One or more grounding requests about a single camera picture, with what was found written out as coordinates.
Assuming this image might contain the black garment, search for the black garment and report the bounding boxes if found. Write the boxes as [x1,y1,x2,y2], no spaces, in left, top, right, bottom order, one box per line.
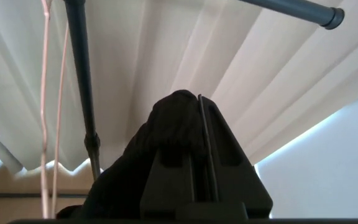
[56,89,209,219]

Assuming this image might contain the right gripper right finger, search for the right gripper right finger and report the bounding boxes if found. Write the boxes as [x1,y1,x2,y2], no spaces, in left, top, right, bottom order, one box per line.
[197,94,273,219]

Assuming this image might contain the beige curtain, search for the beige curtain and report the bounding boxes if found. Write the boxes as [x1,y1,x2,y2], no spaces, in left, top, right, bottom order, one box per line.
[0,0,358,175]

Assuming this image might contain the black clothes rack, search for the black clothes rack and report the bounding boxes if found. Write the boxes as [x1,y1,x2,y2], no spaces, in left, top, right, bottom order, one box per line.
[0,0,345,200]

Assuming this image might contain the pink clothes hanger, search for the pink clothes hanger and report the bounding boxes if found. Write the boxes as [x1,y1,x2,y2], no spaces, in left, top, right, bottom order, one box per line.
[40,0,70,219]

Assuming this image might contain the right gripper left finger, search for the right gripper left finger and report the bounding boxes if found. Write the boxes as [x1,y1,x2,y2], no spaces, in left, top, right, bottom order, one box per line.
[140,148,196,219]

